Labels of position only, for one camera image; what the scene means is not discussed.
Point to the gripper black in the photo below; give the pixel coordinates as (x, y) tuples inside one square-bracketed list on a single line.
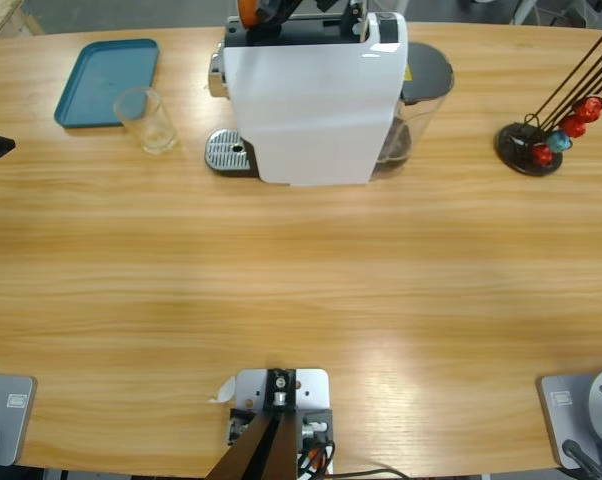
[(352, 15)]

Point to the orange coffee capsule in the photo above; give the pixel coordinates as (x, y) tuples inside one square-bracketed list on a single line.
[(247, 11)]

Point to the white capsule coffee machine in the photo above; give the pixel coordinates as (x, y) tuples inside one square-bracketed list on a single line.
[(311, 110)]

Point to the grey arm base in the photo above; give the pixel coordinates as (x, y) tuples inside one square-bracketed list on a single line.
[(11, 400), (561, 400)]

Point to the red foil coffee capsule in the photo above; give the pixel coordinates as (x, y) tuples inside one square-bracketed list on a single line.
[(588, 109), (543, 155), (573, 126)]

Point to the blue foil coffee capsule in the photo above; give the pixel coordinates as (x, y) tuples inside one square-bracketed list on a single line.
[(558, 141)]

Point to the wooden pallet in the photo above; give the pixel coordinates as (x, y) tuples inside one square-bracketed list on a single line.
[(1, 17)]

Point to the teal plastic tray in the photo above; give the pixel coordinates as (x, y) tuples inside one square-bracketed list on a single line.
[(101, 75)]

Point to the clear drinking glass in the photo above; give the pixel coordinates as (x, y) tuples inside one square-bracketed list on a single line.
[(153, 130)]

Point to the black capsule holder with rods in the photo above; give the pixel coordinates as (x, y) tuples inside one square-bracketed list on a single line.
[(511, 145)]

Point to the white paper scrap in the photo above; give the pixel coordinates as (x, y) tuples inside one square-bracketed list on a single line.
[(226, 390)]

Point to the grey metal chair frame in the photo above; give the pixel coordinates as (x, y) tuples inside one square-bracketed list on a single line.
[(523, 12)]

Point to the black post with brackets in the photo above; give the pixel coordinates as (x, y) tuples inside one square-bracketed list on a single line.
[(276, 450)]

